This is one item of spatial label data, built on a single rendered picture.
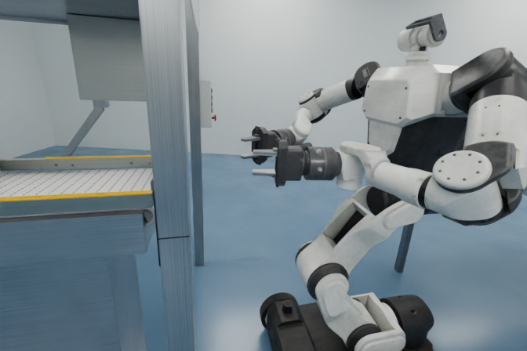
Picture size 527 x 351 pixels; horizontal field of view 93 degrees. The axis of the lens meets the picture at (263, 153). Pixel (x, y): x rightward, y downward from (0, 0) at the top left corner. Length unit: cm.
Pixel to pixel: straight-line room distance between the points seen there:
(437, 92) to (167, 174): 65
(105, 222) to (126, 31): 46
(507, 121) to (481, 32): 443
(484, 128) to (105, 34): 84
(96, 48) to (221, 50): 337
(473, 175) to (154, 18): 56
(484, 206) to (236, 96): 371
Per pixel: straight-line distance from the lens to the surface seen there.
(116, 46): 77
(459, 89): 70
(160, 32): 47
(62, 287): 82
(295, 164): 63
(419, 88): 76
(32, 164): 96
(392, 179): 58
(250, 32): 405
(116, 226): 64
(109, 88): 78
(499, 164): 53
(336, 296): 93
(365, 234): 88
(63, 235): 68
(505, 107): 63
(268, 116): 401
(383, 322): 128
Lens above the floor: 120
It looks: 16 degrees down
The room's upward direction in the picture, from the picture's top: 3 degrees clockwise
